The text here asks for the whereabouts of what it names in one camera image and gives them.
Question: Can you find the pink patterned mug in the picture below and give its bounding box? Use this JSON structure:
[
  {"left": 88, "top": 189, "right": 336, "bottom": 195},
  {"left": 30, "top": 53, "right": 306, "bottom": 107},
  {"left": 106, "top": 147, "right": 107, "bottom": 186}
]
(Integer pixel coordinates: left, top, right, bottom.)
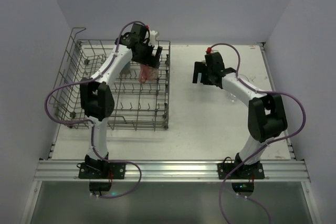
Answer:
[{"left": 139, "top": 64, "right": 159, "bottom": 83}]

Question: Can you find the clear glass cup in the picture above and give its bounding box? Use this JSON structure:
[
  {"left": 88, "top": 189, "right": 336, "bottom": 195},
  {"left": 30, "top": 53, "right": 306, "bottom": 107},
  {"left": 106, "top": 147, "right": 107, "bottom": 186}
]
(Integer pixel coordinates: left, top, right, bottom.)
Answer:
[
  {"left": 226, "top": 92, "right": 237, "bottom": 102},
  {"left": 239, "top": 74, "right": 249, "bottom": 82}
]

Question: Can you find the light blue faceted cup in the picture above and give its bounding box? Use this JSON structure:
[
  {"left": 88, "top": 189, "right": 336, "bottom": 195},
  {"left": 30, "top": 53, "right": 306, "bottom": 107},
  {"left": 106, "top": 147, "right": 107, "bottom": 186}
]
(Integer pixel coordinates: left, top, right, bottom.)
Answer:
[{"left": 198, "top": 73, "right": 203, "bottom": 83}]

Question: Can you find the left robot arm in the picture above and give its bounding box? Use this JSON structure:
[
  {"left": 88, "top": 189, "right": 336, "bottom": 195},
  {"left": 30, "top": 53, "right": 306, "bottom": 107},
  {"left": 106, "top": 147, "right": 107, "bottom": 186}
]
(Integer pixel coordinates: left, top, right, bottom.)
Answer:
[{"left": 80, "top": 22, "right": 162, "bottom": 172}]

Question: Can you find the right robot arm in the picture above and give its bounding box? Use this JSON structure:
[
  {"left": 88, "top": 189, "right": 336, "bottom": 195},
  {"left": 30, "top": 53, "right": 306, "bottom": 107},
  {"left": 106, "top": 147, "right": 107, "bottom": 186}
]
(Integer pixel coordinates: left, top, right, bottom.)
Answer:
[{"left": 192, "top": 52, "right": 288, "bottom": 177}]

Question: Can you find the blue patterned mug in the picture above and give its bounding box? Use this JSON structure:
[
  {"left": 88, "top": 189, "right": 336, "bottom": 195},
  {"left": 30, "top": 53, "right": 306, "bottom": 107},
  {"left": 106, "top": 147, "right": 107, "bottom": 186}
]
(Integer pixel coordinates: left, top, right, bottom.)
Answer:
[{"left": 121, "top": 62, "right": 131, "bottom": 74}]

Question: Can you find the right black controller box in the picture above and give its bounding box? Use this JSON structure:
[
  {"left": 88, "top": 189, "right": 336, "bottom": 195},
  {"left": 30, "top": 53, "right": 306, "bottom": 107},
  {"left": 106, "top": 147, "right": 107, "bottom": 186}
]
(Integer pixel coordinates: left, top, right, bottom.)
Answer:
[{"left": 232, "top": 182, "right": 255, "bottom": 194}]

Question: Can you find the black controller box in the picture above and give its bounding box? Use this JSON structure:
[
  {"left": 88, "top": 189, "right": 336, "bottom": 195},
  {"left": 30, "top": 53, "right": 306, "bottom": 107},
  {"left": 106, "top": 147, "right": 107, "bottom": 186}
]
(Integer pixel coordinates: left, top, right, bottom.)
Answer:
[
  {"left": 232, "top": 182, "right": 255, "bottom": 194},
  {"left": 89, "top": 182, "right": 112, "bottom": 195}
]

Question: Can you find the left black controller box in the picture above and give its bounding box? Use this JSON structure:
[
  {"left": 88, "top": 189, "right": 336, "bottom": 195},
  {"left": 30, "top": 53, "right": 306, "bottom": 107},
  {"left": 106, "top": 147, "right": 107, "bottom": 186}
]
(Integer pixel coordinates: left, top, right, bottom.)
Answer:
[{"left": 89, "top": 182, "right": 112, "bottom": 195}]

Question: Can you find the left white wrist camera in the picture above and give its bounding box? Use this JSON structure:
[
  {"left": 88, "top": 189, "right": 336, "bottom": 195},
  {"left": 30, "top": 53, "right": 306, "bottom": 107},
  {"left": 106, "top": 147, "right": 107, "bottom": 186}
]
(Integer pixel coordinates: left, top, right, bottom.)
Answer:
[{"left": 146, "top": 26, "right": 160, "bottom": 46}]

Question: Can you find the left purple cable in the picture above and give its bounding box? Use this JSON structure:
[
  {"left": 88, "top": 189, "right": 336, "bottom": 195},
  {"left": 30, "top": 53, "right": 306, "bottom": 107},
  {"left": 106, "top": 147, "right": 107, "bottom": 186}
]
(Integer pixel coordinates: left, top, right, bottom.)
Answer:
[{"left": 44, "top": 20, "right": 148, "bottom": 198}]

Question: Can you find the grey wire dish rack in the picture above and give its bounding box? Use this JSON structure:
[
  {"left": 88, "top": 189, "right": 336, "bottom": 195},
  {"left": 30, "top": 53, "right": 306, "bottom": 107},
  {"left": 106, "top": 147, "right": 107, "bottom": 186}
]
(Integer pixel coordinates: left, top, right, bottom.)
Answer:
[{"left": 48, "top": 27, "right": 171, "bottom": 131}]

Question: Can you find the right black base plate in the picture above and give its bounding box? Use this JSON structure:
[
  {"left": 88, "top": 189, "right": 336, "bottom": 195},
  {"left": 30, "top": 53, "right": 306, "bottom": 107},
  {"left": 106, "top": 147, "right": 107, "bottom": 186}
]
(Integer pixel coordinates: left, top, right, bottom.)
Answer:
[{"left": 217, "top": 154, "right": 265, "bottom": 179}]

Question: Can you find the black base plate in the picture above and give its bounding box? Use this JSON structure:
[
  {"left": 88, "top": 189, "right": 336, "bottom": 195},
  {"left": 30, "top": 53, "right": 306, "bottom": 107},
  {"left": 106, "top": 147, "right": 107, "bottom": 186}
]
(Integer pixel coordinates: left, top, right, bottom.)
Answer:
[
  {"left": 77, "top": 162, "right": 126, "bottom": 180},
  {"left": 217, "top": 154, "right": 265, "bottom": 179}
]

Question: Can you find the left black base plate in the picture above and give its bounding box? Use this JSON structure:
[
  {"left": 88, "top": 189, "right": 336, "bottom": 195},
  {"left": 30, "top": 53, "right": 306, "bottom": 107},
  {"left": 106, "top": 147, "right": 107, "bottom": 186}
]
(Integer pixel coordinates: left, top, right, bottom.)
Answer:
[{"left": 77, "top": 162, "right": 126, "bottom": 180}]

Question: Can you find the aluminium mounting rail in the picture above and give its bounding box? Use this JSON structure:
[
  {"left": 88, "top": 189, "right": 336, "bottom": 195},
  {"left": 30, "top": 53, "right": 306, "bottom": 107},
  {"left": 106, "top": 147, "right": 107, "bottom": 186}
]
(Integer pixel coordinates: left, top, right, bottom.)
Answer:
[{"left": 33, "top": 160, "right": 310, "bottom": 182}]

